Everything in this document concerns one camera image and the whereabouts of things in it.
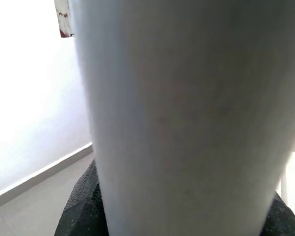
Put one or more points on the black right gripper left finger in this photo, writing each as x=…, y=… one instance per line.
x=83, y=211

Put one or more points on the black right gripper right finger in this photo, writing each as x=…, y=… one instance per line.
x=282, y=218

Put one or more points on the white plastic table leg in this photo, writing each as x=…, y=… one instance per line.
x=186, y=110

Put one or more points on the white red wall hanging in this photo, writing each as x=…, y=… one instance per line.
x=64, y=22

